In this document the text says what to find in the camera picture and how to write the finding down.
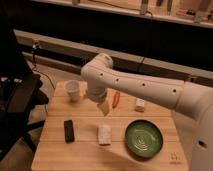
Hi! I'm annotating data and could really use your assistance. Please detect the long wooden beam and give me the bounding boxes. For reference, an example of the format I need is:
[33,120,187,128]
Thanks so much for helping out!
[14,30,213,87]

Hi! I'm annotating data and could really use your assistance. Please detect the white sponge block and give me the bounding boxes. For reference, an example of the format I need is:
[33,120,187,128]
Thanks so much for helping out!
[98,125,111,145]

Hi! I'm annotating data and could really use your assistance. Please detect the black eraser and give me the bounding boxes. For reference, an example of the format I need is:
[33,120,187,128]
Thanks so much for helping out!
[64,120,75,143]

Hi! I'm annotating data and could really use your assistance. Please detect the wooden table board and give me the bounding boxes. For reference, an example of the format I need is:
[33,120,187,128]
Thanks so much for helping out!
[31,82,188,171]

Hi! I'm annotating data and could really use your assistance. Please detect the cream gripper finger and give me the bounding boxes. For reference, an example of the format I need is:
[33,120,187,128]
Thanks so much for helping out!
[98,100,110,116]

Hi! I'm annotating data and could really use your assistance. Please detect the black cable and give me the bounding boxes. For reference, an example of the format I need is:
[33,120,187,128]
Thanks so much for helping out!
[30,40,56,90]

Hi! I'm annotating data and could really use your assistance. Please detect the red chili pepper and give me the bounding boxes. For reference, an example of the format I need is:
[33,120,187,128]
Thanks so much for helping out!
[112,91,120,108]

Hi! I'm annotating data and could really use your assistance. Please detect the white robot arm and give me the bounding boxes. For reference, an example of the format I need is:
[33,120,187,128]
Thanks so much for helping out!
[81,53,213,171]

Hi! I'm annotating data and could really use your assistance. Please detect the black office chair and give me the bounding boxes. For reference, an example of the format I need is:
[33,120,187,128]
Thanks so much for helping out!
[0,30,49,162]

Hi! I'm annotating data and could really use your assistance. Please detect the green ceramic bowl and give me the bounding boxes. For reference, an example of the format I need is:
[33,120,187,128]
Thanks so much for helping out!
[125,120,163,158]

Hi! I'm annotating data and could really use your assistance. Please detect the small white bottle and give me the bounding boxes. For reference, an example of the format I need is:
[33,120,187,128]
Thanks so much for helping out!
[135,98,145,112]

